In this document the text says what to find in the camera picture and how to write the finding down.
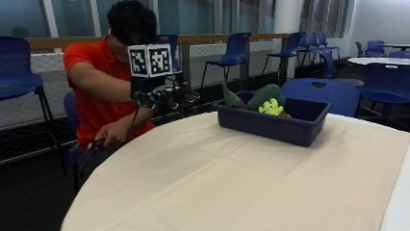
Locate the blue chair with black legs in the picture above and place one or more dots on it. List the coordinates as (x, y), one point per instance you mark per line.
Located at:
(16, 77)

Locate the white column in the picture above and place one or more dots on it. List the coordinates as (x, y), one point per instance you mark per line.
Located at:
(286, 16)

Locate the person in orange shirt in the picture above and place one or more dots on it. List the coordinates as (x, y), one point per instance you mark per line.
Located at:
(97, 106)

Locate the white round table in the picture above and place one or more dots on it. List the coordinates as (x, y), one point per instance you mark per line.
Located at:
(396, 46)
(378, 61)

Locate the blue high chair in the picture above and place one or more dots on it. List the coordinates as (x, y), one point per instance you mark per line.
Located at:
(231, 53)
(319, 43)
(287, 48)

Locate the blue chair behind person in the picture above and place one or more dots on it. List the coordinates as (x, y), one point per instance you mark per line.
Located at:
(70, 112)

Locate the small black device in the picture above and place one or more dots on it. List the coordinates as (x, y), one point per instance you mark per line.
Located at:
(96, 145)

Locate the white cube with black markers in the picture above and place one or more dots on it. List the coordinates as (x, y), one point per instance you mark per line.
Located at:
(150, 61)

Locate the dark blue plastic bin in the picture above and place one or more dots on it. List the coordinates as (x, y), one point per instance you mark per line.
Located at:
(273, 128)

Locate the small yellow-green plush toy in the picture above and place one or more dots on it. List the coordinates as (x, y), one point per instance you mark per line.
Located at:
(270, 107)

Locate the green pointed plush toy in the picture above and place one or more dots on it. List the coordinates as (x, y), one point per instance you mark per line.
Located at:
(231, 97)

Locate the wooden railing with mesh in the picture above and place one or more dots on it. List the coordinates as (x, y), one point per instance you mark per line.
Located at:
(60, 42)

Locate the beige tablecloth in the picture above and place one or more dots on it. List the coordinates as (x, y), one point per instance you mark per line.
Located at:
(238, 179)

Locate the dark green plush toy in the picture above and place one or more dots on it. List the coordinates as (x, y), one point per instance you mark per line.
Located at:
(266, 93)

